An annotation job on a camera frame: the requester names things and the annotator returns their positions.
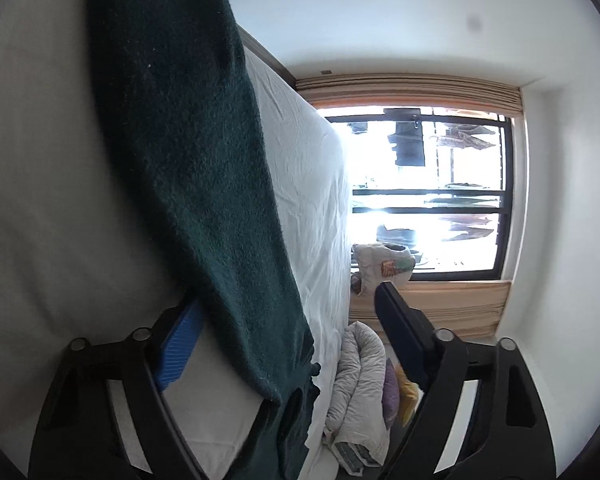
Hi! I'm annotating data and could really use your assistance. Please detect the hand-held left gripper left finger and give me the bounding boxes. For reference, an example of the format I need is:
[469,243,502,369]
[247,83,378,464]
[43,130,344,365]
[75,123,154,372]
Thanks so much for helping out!
[27,296,221,480]

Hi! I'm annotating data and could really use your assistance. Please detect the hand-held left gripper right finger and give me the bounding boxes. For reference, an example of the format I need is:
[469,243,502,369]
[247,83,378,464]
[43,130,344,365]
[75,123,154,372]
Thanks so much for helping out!
[374,281,558,480]

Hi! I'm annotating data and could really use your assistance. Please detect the dark green knit sweater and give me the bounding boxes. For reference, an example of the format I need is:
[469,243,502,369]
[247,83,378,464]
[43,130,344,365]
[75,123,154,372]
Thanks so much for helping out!
[87,0,322,480]

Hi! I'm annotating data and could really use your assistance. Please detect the dark hanging clothes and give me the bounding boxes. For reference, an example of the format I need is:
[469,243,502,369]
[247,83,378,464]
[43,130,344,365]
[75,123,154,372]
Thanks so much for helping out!
[386,109,427,167]

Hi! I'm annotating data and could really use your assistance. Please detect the orange-beige curtain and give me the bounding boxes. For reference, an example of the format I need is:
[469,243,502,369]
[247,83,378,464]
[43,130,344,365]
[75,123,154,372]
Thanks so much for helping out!
[350,280,512,339]
[297,75,524,117]

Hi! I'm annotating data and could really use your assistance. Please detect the purple pillow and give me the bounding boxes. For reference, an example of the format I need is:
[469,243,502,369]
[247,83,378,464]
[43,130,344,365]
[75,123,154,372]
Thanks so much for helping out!
[382,360,399,429]

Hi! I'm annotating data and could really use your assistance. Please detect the beige puffer jacket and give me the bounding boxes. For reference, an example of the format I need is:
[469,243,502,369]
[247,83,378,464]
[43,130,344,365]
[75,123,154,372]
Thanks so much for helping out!
[351,242,417,297]

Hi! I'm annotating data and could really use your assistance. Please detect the yellow pillow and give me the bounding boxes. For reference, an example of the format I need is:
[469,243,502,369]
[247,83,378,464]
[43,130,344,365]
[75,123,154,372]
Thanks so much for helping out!
[396,369,424,427]

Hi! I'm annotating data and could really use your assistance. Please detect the grey quilted duvet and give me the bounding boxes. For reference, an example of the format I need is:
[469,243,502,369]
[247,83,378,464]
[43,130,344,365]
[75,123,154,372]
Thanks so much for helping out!
[322,322,392,474]

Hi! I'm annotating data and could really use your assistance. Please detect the black-framed window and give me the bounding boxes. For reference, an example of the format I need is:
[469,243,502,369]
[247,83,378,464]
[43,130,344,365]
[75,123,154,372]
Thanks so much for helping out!
[324,106,515,282]

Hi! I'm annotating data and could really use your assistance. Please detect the bed with white sheet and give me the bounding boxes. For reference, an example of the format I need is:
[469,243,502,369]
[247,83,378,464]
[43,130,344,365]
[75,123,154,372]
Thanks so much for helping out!
[0,0,355,480]

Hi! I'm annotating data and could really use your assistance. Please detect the brown wooden headboard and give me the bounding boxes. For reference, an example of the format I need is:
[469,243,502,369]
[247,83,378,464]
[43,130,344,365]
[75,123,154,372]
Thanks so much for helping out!
[237,25,297,89]

